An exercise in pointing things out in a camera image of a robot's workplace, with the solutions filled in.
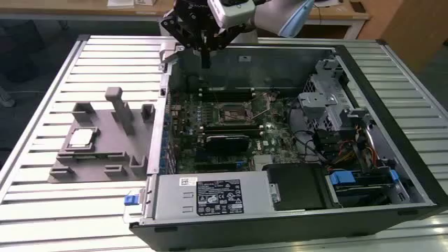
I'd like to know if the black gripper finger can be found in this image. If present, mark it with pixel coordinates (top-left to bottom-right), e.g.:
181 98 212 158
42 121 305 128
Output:
160 11 208 70
205 24 242 70

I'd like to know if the metal socket cover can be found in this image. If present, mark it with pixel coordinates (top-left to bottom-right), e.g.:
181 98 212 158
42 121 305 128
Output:
249 90 278 119

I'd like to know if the silver CPU chip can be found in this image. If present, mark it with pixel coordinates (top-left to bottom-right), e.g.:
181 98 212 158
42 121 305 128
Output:
68 128 101 149

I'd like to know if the light wooden desk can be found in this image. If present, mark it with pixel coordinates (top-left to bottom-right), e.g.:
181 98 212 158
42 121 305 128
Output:
300 0 372 40
0 0 172 37

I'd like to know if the silver metal drive cage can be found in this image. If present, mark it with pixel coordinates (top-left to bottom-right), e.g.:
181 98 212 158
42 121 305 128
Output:
297 59 356 132

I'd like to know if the black graphics card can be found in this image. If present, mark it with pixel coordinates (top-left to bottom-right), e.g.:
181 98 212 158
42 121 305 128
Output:
204 134 250 154

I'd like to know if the green motherboard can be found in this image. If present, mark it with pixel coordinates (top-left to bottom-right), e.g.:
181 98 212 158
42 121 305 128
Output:
166 88 317 174

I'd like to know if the black office chair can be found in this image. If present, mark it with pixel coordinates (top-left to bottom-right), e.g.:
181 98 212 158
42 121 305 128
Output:
0 19 46 85

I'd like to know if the grey plastic parts rack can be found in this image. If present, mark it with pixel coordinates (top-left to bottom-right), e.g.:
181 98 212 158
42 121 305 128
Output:
46 86 157 184

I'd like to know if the silver chipset heatsink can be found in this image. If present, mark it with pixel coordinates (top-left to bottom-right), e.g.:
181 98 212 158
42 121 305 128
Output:
253 154 274 169

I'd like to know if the black expansion slot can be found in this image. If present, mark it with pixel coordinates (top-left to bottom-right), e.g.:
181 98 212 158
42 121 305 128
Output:
193 162 240 171

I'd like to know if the wooden cabinet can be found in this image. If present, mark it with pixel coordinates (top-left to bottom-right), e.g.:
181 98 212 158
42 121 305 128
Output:
357 0 448 73

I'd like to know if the grey power supply unit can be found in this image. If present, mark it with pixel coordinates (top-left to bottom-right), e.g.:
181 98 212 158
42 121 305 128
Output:
152 173 281 220

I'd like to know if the blue disk carrier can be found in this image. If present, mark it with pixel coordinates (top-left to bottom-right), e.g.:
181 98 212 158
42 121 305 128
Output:
328 170 354 188

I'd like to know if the metal disk bay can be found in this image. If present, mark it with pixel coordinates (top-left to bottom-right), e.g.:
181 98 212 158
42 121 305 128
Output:
324 167 401 209

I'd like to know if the black open PC case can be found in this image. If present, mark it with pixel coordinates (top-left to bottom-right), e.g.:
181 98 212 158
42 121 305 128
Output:
128 39 442 252

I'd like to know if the grey metal corner bracket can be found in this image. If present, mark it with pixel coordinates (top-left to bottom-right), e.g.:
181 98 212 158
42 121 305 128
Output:
158 43 180 72

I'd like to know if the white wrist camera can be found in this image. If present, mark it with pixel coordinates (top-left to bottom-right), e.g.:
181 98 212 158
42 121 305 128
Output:
205 0 257 30

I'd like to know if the black wire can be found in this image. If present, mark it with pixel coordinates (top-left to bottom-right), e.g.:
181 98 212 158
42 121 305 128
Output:
289 125 337 165

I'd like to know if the yellow wire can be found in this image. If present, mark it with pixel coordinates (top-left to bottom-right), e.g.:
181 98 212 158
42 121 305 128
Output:
330 151 354 165

